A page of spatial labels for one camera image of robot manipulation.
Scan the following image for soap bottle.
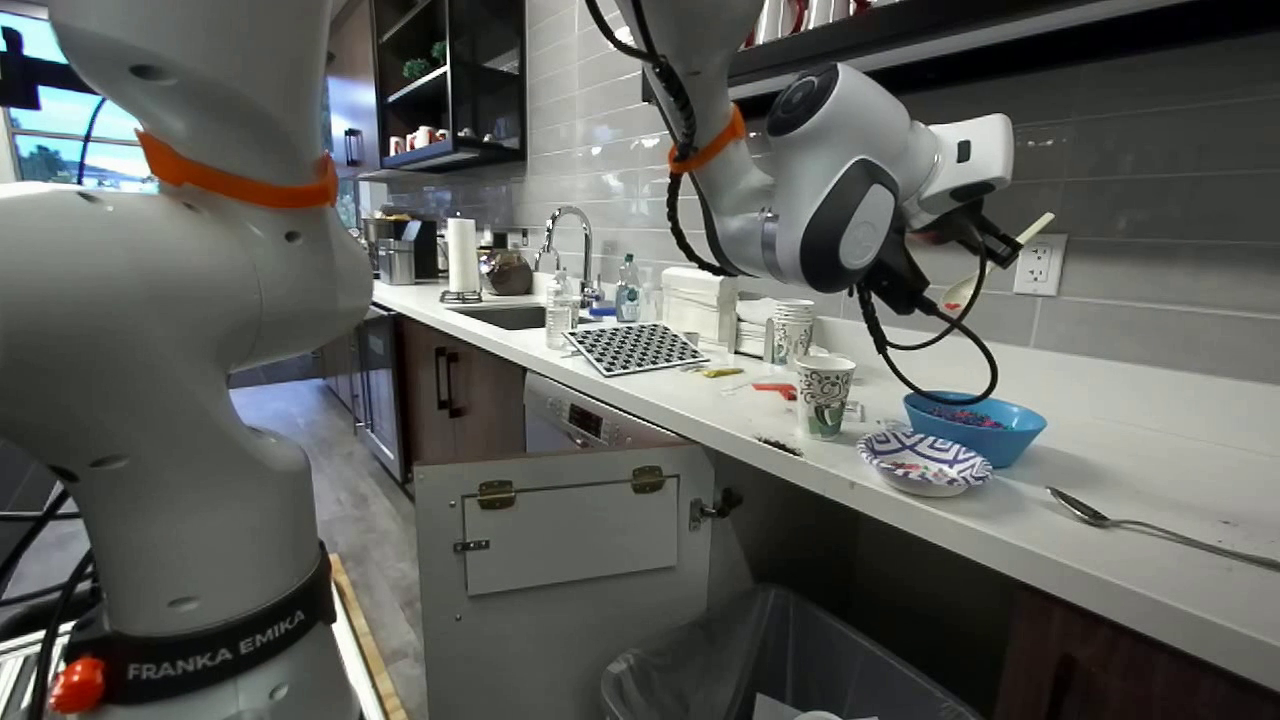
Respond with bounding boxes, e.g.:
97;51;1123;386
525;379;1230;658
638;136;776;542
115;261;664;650
613;253;649;323

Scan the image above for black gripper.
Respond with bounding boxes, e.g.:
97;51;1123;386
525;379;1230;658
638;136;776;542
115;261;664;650
909;183;1030;271

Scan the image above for white blue patterned bowl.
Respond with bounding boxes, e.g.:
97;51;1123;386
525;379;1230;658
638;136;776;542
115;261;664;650
860;419;1001;502

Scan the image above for steel dishwasher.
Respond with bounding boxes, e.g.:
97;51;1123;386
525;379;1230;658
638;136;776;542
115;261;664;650
519;370;682;454

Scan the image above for paper towel roll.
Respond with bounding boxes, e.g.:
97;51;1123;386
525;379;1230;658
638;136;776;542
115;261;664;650
439;211;483;303

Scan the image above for dark kettle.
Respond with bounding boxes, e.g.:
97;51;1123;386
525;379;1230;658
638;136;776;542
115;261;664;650
479;232;535;301

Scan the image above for coffee maker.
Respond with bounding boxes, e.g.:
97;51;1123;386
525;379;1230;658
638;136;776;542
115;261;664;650
370;211;445;289

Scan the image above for clear plastic cups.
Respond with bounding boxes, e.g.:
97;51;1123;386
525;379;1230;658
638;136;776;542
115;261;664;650
763;294;819;367

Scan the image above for white dish rack box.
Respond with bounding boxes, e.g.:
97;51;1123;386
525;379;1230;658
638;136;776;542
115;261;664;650
656;263;740;350

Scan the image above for metal napkin holder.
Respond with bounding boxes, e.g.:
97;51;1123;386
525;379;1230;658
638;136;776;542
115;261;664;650
736;292;784;359

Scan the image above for brown cabinet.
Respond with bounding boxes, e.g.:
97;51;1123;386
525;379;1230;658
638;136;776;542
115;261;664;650
394;315;532;471

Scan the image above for chrome faucet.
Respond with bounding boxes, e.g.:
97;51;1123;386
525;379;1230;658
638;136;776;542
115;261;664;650
535;203;598;303

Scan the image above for black wall shelf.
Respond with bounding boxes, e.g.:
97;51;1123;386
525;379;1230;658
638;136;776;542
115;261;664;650
370;0;527;176

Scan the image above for open cabinet door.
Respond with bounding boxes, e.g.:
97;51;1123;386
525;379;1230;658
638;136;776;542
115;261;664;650
412;445;725;720

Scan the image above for white wall outlet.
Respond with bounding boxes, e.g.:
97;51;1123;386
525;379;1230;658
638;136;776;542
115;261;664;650
1011;232;1072;301

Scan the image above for grey trash bin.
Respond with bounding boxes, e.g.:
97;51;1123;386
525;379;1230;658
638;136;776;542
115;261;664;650
594;585;982;720

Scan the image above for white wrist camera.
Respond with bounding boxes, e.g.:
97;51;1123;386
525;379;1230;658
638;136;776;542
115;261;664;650
923;112;1019;198

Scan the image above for metal spoon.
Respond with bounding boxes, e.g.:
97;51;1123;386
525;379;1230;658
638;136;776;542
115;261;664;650
1048;484;1280;574

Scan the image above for black white checkered mat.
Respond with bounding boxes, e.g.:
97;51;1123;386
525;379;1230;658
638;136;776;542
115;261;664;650
564;315;709;379

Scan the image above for clear plastic water bottle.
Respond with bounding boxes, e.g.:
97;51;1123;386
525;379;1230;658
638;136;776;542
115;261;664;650
545;271;582;350

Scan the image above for patterned paper cup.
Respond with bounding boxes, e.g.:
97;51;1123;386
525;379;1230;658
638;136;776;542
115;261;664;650
798;350;860;441

